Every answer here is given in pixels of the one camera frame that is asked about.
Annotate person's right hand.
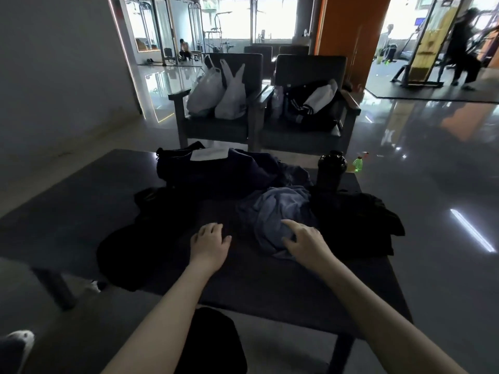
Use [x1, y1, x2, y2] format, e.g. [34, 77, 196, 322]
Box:
[281, 219, 337, 274]

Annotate person's left hand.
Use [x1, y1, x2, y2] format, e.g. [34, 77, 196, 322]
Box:
[189, 223, 233, 274]

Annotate person's left forearm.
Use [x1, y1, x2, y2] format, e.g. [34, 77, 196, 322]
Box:
[101, 265, 220, 374]

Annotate person's right forearm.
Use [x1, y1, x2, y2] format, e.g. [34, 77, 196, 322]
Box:
[310, 255, 469, 374]

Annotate blue-grey crumpled garment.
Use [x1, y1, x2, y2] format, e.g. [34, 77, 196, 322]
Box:
[239, 185, 318, 261]

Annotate dark low table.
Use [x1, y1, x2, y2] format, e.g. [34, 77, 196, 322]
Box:
[0, 149, 414, 374]

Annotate black crumpled garment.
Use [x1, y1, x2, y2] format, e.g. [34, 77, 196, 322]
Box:
[96, 186, 205, 292]

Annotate black shaker bottle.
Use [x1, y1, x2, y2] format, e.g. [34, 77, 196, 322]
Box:
[317, 150, 348, 192]

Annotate person's black shorts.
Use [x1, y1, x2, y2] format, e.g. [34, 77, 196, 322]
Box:
[185, 306, 248, 374]

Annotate dark wooden armchair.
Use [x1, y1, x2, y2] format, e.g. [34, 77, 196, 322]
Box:
[255, 54, 362, 157]
[168, 53, 270, 151]

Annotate green spray bottle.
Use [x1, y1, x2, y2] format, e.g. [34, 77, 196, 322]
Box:
[352, 152, 370, 174]

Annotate black jacket white stripes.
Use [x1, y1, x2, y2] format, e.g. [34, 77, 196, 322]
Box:
[282, 79, 345, 131]

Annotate clear water bottle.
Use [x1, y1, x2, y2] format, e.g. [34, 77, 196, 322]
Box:
[271, 85, 285, 119]

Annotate white plastic bag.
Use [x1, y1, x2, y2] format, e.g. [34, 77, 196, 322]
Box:
[186, 54, 227, 116]
[214, 59, 247, 121]

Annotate white cloth bag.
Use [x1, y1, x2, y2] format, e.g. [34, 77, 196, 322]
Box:
[303, 79, 338, 114]

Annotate dark chair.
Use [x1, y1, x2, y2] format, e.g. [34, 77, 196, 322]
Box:
[244, 44, 274, 81]

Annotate black floor mat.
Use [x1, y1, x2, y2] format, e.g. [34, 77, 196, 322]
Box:
[364, 68, 499, 104]

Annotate metal gym rack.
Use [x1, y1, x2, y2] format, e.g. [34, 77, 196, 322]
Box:
[203, 11, 235, 55]

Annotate orange pillar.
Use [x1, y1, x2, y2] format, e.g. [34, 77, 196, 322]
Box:
[314, 0, 393, 92]

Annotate yellow gym machine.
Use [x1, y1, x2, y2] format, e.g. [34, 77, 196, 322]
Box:
[391, 0, 465, 89]

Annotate lit strip mirror frame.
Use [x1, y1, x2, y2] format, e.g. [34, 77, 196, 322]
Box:
[106, 0, 176, 124]

